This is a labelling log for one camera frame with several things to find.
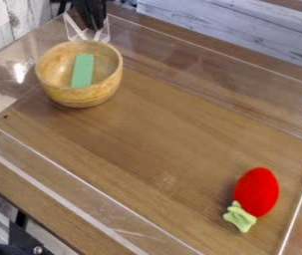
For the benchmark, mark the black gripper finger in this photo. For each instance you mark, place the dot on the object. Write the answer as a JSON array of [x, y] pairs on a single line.
[[83, 7], [99, 12]]

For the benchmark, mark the green rectangular block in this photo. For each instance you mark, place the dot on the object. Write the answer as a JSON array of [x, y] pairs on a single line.
[[83, 70]]

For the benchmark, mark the brown wooden bowl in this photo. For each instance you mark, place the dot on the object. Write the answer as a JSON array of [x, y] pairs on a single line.
[[54, 71]]

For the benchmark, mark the red plush strawberry toy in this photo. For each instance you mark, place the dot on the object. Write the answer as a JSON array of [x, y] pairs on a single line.
[[254, 197]]

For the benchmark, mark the clear acrylic corner bracket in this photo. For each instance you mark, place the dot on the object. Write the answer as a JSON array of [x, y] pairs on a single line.
[[76, 33]]

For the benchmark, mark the clear acrylic tray wall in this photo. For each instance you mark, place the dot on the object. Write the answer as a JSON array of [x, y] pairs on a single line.
[[131, 178]]

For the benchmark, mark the black clamp with cable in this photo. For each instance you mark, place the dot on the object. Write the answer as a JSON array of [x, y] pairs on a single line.
[[16, 242]]

